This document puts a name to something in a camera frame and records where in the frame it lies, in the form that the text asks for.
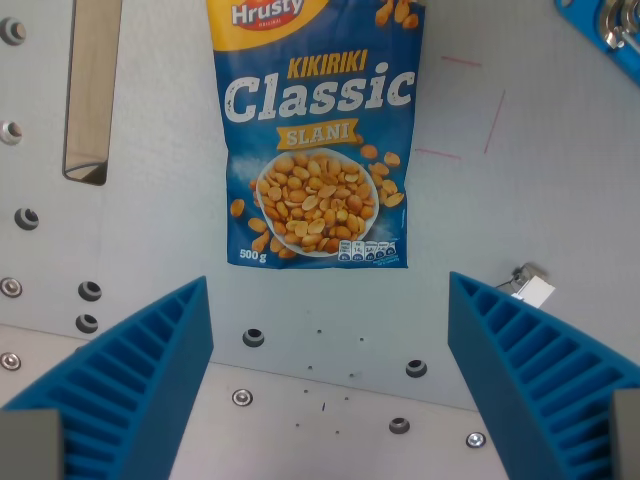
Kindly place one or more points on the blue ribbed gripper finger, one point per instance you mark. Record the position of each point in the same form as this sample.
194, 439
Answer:
145, 370
530, 365

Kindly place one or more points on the small white connector block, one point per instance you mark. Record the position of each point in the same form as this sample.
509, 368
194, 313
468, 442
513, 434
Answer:
531, 286

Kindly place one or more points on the silver flat-head screw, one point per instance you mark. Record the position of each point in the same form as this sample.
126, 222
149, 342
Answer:
242, 397
475, 440
9, 361
10, 287

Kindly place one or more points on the blue Hrusty peanut bag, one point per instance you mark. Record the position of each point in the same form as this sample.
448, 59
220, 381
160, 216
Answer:
320, 135

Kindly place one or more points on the blue plate with metal clamp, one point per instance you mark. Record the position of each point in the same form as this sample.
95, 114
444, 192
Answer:
607, 32

